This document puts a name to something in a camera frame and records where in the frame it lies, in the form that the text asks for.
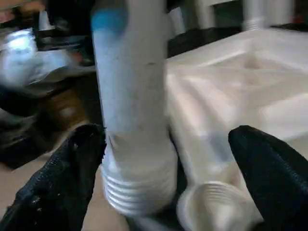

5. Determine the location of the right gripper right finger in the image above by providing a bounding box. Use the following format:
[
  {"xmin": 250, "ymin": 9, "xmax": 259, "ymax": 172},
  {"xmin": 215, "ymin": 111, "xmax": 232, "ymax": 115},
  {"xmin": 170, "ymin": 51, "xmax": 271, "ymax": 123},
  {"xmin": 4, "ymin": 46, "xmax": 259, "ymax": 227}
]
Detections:
[{"xmin": 228, "ymin": 125, "xmax": 308, "ymax": 231}]

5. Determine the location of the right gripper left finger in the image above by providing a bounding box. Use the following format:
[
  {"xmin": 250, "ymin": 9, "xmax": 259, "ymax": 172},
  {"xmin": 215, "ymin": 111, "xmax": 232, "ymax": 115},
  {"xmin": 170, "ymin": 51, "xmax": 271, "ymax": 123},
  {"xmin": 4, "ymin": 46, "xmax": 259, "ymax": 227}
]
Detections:
[{"xmin": 0, "ymin": 124, "xmax": 107, "ymax": 231}]

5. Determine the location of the white plastic table top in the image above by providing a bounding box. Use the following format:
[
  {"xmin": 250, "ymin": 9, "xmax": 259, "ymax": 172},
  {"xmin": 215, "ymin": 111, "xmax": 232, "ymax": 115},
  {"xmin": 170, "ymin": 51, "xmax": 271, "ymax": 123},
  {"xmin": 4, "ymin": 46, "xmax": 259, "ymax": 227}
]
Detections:
[{"xmin": 164, "ymin": 28, "xmax": 308, "ymax": 231}]

